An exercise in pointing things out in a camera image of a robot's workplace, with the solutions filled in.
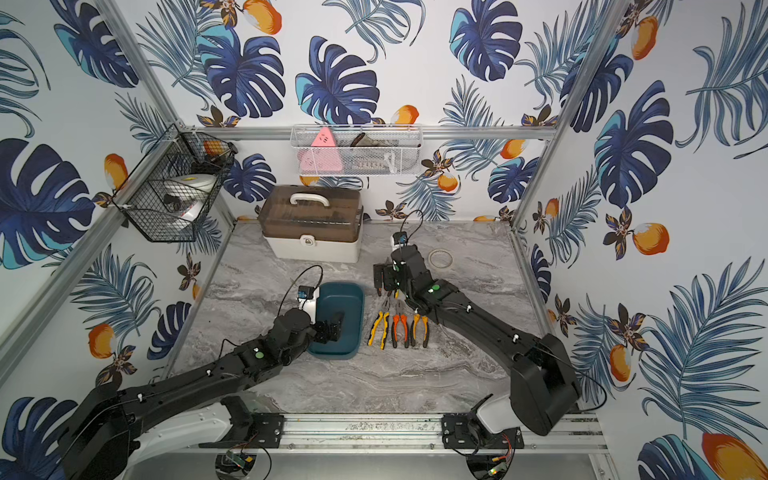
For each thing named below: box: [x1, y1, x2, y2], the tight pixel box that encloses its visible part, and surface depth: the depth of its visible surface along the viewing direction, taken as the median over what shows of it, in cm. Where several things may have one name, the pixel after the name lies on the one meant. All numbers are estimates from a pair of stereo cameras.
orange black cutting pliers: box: [410, 313, 429, 348], surface depth 92 cm
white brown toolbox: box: [259, 185, 364, 263], surface depth 100 cm
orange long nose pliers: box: [391, 302, 409, 348], surface depth 94 cm
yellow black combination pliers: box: [367, 311, 390, 350], surface depth 94 cm
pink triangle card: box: [297, 126, 343, 175], surface depth 92 cm
